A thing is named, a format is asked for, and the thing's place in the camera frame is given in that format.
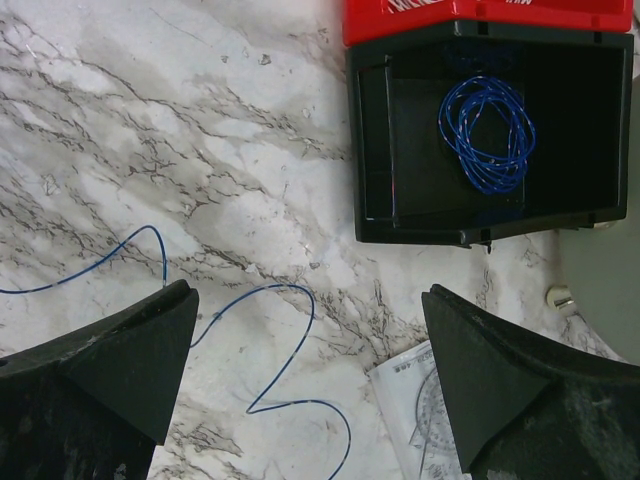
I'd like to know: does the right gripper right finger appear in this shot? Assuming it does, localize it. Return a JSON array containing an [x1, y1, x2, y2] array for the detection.
[[422, 285, 639, 479]]

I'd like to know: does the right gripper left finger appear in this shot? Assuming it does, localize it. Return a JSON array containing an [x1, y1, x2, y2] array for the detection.
[[1, 280, 199, 479]]

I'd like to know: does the blue cable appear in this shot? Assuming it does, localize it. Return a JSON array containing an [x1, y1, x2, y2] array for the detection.
[[437, 75, 537, 196], [0, 224, 352, 480]]

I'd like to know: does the black plastic bin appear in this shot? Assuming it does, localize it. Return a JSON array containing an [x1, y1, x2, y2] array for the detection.
[[346, 21, 634, 247]]

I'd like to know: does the clear protractor packet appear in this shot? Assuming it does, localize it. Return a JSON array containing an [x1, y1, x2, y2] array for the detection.
[[368, 341, 466, 480]]

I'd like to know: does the large beige cylinder drum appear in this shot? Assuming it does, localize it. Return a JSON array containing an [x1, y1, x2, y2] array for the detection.
[[547, 74, 640, 364]]

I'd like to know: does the red plastic bin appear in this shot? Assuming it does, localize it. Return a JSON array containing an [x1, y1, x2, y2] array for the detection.
[[342, 0, 634, 47]]

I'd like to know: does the blue coiled cable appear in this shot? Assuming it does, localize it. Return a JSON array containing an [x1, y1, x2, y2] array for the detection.
[[437, 75, 537, 196]]

